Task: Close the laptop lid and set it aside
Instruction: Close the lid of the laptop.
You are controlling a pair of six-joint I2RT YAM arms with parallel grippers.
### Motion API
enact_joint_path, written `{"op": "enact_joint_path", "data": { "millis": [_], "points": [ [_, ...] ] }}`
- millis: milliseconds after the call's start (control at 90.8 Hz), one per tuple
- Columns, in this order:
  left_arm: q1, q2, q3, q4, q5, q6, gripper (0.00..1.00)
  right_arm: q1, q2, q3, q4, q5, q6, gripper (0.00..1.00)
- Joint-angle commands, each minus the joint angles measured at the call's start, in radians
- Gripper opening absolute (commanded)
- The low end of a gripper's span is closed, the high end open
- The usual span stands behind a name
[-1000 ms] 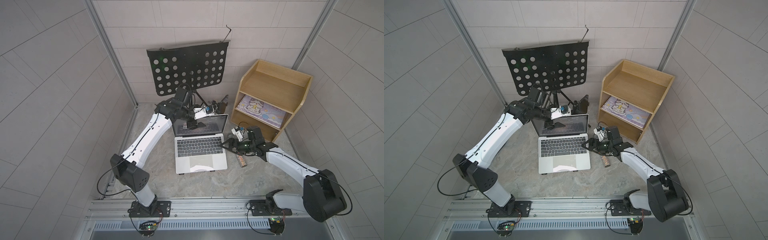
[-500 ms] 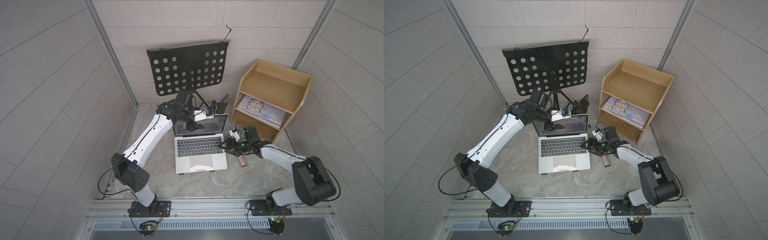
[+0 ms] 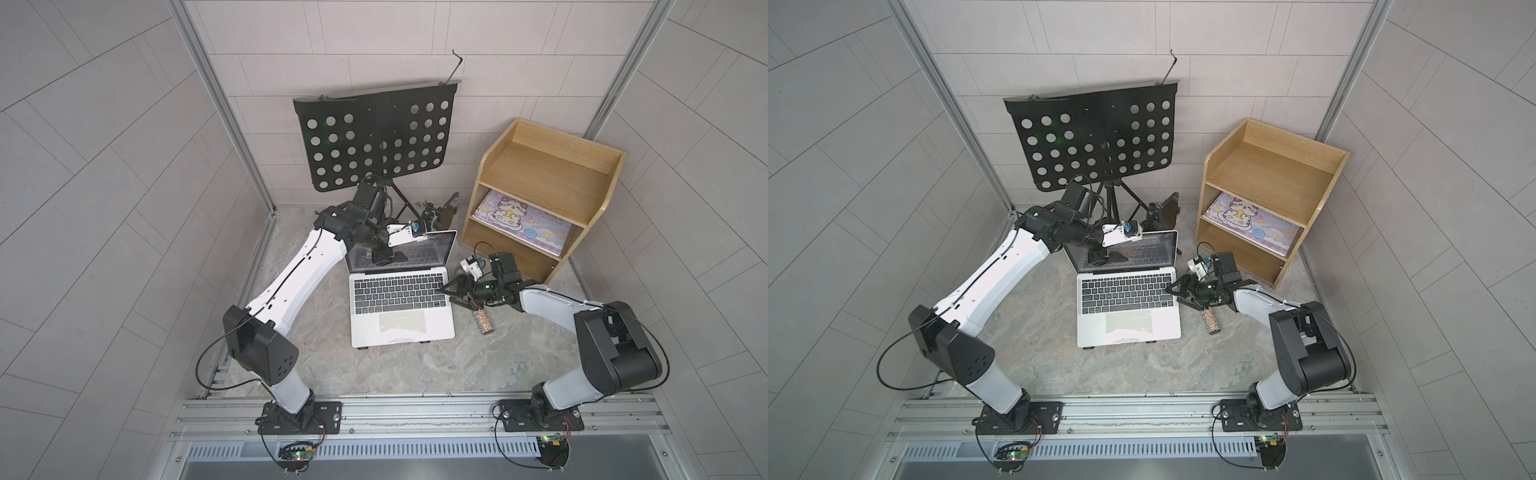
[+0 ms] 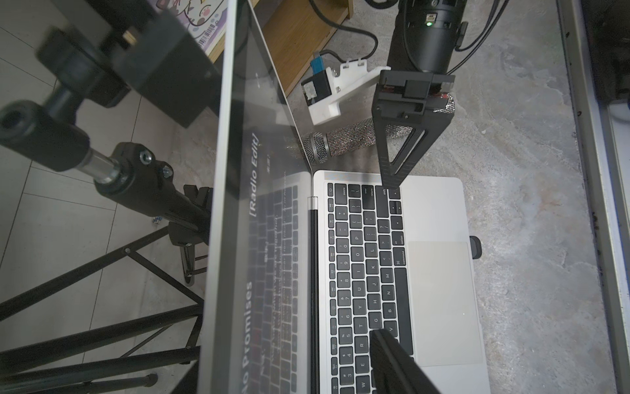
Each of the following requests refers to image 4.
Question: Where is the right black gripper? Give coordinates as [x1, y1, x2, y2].
[372, 70, 455, 189]

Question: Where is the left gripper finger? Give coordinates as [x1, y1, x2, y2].
[369, 329, 441, 394]

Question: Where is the silver laptop computer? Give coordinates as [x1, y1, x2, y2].
[197, 28, 491, 393]

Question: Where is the wooden shelf unit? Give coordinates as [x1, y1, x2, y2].
[208, 1, 336, 95]

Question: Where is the rhinestone glitter microphone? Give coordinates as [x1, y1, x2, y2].
[302, 94, 455, 164]

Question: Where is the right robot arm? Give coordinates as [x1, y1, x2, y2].
[372, 1, 508, 189]

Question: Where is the black perforated music stand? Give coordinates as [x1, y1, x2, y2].
[0, 0, 222, 394]

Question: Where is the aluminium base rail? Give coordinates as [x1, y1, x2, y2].
[557, 1, 629, 393]

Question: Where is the purple cartoon spiral notebook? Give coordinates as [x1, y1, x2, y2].
[149, 0, 228, 55]

